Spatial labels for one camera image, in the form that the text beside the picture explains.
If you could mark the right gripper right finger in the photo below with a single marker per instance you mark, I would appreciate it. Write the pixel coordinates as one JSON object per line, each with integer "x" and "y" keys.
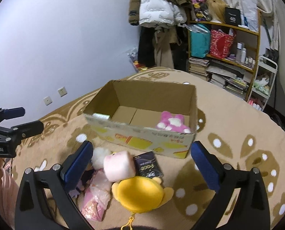
{"x": 251, "y": 210}

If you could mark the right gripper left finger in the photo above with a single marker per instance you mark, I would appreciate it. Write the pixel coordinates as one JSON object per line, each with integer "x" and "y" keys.
{"x": 32, "y": 208}

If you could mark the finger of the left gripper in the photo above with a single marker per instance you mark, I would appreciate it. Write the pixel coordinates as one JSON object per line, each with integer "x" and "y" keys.
{"x": 26, "y": 130}
{"x": 6, "y": 114}

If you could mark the pink plastic package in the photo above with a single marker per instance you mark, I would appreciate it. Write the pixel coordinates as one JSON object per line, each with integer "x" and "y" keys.
{"x": 97, "y": 197}

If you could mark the white fluffy sheep plush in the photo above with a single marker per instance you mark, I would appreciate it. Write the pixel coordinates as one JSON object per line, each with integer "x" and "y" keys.
{"x": 97, "y": 159}

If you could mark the pink swirl roll plush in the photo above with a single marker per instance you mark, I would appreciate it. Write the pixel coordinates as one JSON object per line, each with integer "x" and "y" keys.
{"x": 119, "y": 166}

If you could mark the yellow plush toy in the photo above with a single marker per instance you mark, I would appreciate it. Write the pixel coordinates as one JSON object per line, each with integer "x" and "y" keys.
{"x": 141, "y": 194}

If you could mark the black face tissue pack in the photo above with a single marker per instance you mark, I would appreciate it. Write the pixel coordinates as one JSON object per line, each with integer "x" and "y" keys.
{"x": 147, "y": 166}

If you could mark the beige patterned carpet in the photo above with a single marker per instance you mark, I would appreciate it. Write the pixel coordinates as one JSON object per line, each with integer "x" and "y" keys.
{"x": 228, "y": 127}

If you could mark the cardboard box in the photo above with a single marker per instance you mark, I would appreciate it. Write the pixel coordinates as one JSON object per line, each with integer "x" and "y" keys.
{"x": 126, "y": 112}

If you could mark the pink white plush toy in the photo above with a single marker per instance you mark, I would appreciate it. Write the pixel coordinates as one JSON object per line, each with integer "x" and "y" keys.
{"x": 175, "y": 123}

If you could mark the white metal cart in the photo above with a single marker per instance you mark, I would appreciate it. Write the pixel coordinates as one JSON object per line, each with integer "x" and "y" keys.
{"x": 263, "y": 82}

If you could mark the stack of books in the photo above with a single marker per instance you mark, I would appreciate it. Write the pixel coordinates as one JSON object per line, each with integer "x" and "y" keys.
{"x": 198, "y": 67}

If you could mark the wooden shelf unit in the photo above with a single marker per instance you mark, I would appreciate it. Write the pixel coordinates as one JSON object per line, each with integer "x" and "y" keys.
{"x": 250, "y": 40}

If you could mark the red shopping bag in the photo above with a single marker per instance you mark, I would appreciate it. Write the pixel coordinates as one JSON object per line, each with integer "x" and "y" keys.
{"x": 221, "y": 43}

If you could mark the beige trench coat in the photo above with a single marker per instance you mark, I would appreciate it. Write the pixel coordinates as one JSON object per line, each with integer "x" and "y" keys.
{"x": 162, "y": 50}

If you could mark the white puffer jacket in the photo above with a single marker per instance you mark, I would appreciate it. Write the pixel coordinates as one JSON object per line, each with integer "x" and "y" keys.
{"x": 160, "y": 14}

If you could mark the teal shopping bag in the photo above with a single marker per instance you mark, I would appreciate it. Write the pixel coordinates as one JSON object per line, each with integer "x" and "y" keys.
{"x": 200, "y": 39}

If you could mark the black box with 40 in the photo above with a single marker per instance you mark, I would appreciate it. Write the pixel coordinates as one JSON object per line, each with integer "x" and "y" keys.
{"x": 232, "y": 16}

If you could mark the black patterned tote bag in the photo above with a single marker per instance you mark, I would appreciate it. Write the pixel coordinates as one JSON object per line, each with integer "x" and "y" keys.
{"x": 201, "y": 12}

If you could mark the blonde wig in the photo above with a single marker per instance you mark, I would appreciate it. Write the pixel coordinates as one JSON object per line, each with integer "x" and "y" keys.
{"x": 217, "y": 9}

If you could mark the lower wall socket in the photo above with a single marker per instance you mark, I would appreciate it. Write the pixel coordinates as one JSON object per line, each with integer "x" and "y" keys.
{"x": 47, "y": 100}

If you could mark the wall socket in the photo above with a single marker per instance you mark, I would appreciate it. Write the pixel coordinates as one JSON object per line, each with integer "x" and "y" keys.
{"x": 47, "y": 100}
{"x": 62, "y": 91}

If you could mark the upper wall socket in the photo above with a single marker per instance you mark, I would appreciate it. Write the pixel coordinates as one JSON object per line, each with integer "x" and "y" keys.
{"x": 62, "y": 91}

